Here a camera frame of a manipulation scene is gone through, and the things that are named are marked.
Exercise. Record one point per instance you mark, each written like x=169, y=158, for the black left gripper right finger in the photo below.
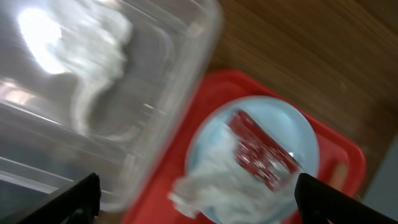
x=318, y=203

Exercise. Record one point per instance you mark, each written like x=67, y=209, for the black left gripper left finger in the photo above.
x=79, y=202

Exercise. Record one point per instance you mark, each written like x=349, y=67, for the red snack wrapper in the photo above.
x=261, y=156

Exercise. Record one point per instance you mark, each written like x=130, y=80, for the white tissue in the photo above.
x=220, y=183

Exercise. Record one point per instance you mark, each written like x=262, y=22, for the orange carrot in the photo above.
x=338, y=176

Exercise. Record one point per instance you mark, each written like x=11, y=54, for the clear plastic waste bin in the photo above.
x=96, y=87

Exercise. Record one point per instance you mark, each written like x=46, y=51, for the red serving tray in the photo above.
x=215, y=90

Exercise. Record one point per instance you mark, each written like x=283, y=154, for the light blue plate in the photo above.
x=280, y=120

